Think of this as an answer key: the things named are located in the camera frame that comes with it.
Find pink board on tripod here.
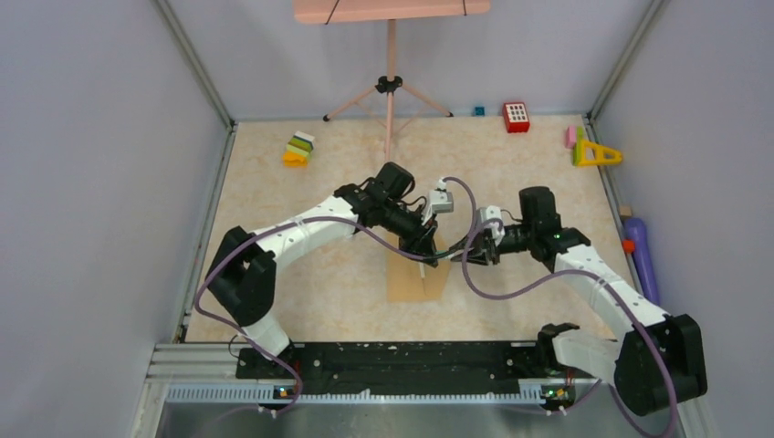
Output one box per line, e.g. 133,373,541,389
291,0,491,25

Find stacked colourful toy blocks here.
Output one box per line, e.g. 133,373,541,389
282,131,315,168

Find pink toy block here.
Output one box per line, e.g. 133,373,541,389
565,125,578,150

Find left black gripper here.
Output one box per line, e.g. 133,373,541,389
380,198,437,266

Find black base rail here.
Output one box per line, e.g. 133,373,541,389
235,340,588,396

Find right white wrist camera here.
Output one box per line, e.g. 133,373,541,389
476,205,506,245

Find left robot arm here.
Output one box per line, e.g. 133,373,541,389
204,162,438,377

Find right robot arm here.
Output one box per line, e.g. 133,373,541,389
462,186,708,416

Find purple toy bottle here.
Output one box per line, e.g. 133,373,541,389
622,217,661,305

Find yellow triangle toy block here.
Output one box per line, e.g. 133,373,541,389
572,139,623,167

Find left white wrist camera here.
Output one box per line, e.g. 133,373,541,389
422,178,455,224

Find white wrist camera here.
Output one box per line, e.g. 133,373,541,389
422,178,455,224
476,205,506,245

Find red window toy block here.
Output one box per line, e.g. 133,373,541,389
502,101,531,133

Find pink tripod stand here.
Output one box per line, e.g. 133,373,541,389
322,19,454,162

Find white toothed cable duct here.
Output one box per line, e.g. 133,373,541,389
165,383,545,405

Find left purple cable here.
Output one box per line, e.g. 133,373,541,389
193,176,479,364

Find green toy block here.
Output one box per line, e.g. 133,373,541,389
575,126,586,146

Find brown kraft envelope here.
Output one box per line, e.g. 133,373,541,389
386,250,451,303

